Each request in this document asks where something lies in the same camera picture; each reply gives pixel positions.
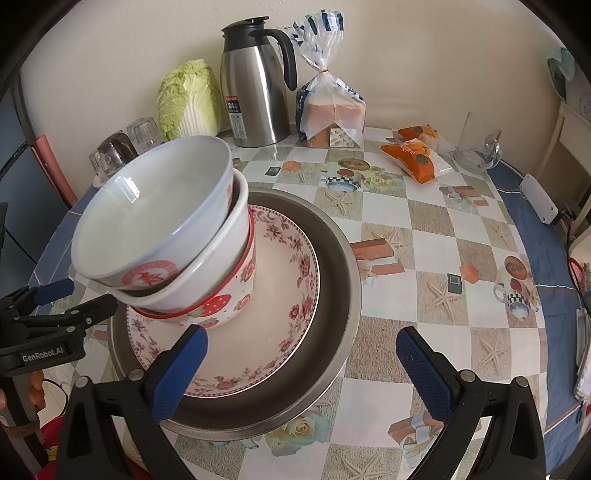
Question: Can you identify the stainless steel basin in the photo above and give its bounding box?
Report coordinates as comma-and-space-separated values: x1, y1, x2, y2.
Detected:
110, 188, 363, 439

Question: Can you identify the dark blue cabinet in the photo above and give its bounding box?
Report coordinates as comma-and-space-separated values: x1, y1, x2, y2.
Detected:
0, 76, 70, 296

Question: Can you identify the person's left hand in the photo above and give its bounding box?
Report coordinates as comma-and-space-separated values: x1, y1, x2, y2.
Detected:
28, 368, 48, 412

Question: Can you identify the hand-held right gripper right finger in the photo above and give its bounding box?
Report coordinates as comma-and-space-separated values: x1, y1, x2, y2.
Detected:
396, 325, 548, 480

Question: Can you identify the white square bowl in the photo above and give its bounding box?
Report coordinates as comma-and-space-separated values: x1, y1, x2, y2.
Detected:
113, 168, 251, 312

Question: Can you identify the white power strip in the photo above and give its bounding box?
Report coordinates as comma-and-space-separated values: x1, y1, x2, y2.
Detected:
519, 173, 559, 225

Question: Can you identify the stainless steel thermos jug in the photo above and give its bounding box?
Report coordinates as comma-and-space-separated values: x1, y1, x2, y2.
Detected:
220, 17, 298, 148

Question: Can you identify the orange snack packet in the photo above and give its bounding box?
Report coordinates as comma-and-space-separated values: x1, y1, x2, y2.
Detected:
381, 138, 451, 183
398, 124, 439, 145

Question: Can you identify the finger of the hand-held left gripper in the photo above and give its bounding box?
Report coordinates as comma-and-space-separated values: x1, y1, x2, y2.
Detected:
0, 278, 75, 320
18, 293, 117, 334

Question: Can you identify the clear glass tumbler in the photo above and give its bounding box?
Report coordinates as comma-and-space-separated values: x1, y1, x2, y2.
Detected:
89, 150, 116, 188
126, 117, 162, 153

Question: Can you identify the white bowl with red emblem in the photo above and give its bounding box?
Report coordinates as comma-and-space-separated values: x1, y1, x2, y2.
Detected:
70, 135, 234, 288

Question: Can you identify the teal cloth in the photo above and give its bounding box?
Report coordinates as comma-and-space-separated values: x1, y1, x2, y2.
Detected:
547, 46, 578, 100

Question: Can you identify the checkered printed tablecloth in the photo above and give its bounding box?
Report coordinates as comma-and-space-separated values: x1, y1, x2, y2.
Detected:
28, 124, 591, 480

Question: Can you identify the pink board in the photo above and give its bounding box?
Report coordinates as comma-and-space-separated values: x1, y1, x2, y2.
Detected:
28, 134, 77, 208

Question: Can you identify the floral round plate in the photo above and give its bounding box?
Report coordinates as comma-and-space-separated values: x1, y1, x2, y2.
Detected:
126, 205, 320, 398

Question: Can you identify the napa cabbage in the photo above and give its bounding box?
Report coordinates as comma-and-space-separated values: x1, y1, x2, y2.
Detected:
157, 59, 223, 141

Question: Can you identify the white shelf unit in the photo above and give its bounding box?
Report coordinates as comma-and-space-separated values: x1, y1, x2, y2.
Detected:
538, 99, 591, 185

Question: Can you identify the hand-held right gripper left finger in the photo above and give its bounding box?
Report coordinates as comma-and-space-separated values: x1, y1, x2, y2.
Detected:
55, 324, 208, 480

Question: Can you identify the red patterned cloth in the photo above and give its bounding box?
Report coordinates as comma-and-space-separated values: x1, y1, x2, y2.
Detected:
39, 415, 153, 480

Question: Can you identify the bagged sliced bread loaf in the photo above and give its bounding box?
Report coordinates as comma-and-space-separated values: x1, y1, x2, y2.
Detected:
291, 10, 366, 149

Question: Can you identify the strawberry print bowl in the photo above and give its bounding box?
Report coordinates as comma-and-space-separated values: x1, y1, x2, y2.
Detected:
136, 208, 258, 328

